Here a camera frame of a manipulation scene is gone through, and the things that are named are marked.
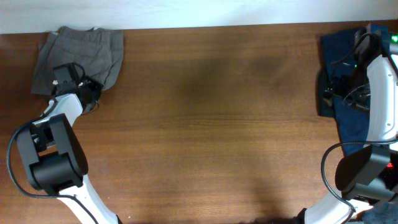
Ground grey shorts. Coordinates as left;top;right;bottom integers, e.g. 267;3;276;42
30;26;124;95

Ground navy blue folded garment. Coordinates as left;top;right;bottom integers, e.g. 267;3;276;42
320;29;369;142

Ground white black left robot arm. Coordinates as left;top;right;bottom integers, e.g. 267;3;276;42
9;62;121;223

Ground black garment under stack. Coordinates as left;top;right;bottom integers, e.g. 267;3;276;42
316;67;335;118

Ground dark teal garment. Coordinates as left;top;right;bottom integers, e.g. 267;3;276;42
362;203;397;224

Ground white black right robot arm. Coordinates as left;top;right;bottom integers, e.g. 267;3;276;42
292;24;397;223

